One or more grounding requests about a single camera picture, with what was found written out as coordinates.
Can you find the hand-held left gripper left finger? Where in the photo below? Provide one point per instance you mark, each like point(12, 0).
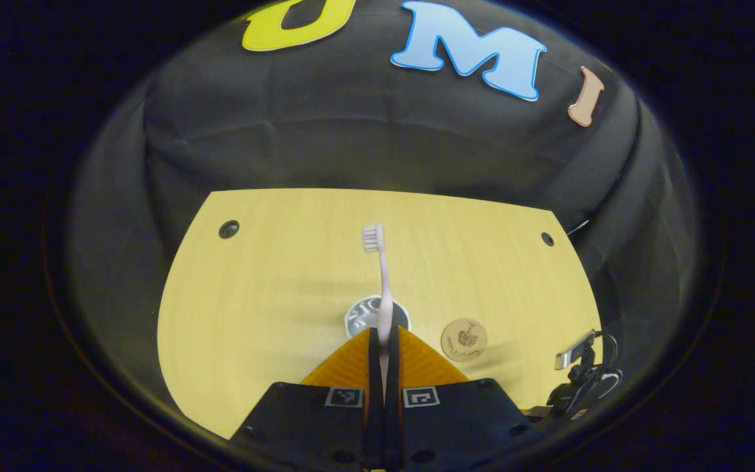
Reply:
point(373, 406)

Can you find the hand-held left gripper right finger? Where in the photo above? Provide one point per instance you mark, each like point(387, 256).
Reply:
point(392, 419)

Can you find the white cup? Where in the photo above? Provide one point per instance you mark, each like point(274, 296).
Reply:
point(361, 314)

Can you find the round cork coaster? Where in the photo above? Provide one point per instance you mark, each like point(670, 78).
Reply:
point(464, 339)

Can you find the pink toothbrush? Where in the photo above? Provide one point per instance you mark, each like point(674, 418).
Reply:
point(384, 282)

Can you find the wooden desktop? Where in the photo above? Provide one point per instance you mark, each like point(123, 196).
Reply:
point(272, 295)

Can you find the black desk grommet hole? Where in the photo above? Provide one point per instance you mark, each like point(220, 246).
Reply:
point(547, 238)
point(229, 229)

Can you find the black backdrop cloth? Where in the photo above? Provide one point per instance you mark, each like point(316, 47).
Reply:
point(351, 144)

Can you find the small camera on stand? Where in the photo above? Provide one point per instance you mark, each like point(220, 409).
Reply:
point(574, 357)

